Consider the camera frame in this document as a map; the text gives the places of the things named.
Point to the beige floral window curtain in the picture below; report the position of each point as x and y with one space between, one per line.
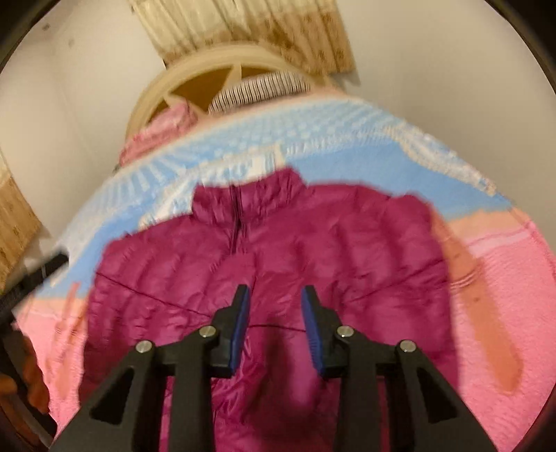
260 26

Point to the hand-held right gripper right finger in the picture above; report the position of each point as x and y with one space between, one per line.
310 330

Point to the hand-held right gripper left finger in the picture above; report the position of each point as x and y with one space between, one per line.
241 330

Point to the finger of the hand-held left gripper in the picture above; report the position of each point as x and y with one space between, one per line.
30 284

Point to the beige patterned cloth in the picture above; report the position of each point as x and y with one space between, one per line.
15 226

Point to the cream wooden bed headboard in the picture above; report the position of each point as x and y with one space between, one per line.
150 95

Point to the person's left hand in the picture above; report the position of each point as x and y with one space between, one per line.
37 382

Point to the magenta puffer jacket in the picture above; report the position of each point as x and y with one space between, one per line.
304 243

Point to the folded pink quilt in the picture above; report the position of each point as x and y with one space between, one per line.
160 130

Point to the striped pillow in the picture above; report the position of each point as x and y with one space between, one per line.
260 87

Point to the blue and pink blanket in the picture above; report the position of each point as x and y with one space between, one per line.
391 174

